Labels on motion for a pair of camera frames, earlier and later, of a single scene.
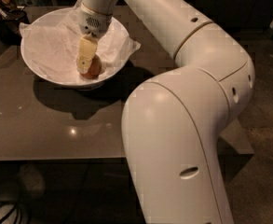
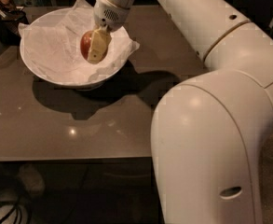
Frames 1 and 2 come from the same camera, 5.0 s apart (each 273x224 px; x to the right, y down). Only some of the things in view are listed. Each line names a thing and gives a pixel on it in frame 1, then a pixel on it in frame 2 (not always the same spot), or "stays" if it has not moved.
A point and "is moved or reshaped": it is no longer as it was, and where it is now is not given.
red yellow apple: (94, 69) is moved or reshaped
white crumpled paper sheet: (51, 45) stays
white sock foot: (33, 180) stays
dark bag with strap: (4, 17) stays
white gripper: (92, 22) -> (108, 16)
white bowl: (51, 40) stays
